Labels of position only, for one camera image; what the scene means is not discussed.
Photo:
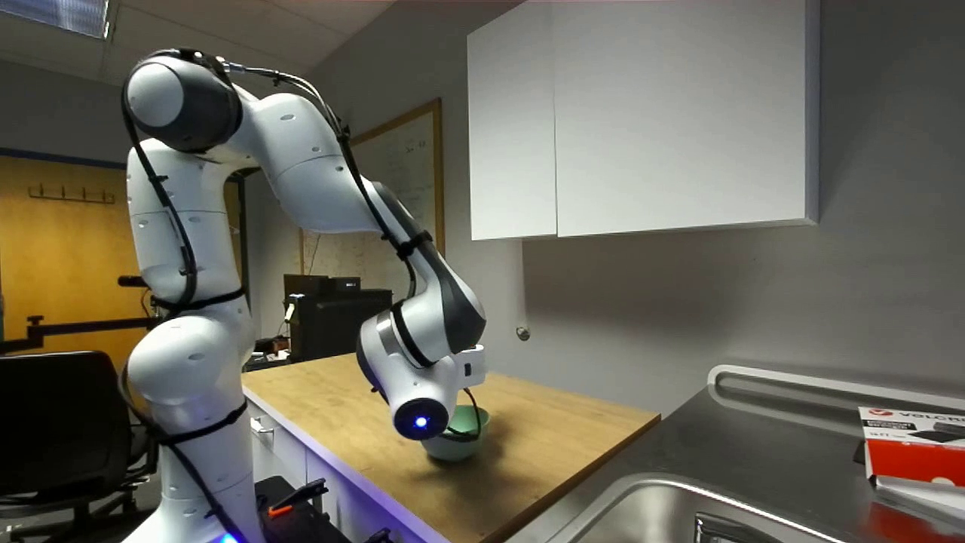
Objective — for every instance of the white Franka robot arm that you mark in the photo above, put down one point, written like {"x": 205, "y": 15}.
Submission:
{"x": 291, "y": 153}

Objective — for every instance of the green bowl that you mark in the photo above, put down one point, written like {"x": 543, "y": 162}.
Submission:
{"x": 467, "y": 442}

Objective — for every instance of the wood framed whiteboard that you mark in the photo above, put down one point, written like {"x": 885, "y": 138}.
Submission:
{"x": 411, "y": 162}

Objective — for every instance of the narrow white cabinet door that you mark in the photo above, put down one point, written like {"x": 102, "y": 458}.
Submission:
{"x": 511, "y": 121}

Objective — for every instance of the black monitor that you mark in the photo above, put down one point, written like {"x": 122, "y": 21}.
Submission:
{"x": 334, "y": 320}

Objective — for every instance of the white counter base cabinet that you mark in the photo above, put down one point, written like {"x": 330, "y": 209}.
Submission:
{"x": 304, "y": 458}

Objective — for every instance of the black device with red part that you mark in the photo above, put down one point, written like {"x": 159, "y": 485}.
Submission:
{"x": 296, "y": 513}

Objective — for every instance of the stainless steel sink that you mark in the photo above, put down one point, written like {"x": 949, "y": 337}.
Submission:
{"x": 683, "y": 518}

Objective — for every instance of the yellow wooden door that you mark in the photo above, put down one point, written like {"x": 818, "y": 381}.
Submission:
{"x": 70, "y": 273}

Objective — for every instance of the black office chair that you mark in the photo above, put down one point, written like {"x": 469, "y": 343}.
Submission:
{"x": 60, "y": 425}

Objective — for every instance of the red and white box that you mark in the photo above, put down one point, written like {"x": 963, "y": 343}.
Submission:
{"x": 922, "y": 458}

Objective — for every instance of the ceiling light panel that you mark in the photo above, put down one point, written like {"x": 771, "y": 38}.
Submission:
{"x": 60, "y": 13}

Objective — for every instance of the round metal wall knob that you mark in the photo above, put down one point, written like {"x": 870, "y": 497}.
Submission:
{"x": 524, "y": 332}

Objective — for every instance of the white wall cabinet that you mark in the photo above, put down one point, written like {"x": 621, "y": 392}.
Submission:
{"x": 683, "y": 111}

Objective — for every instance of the metal backsplash rail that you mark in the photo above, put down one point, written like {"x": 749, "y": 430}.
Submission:
{"x": 803, "y": 387}

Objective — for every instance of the wall coat hook rack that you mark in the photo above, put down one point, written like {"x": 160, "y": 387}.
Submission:
{"x": 70, "y": 195}

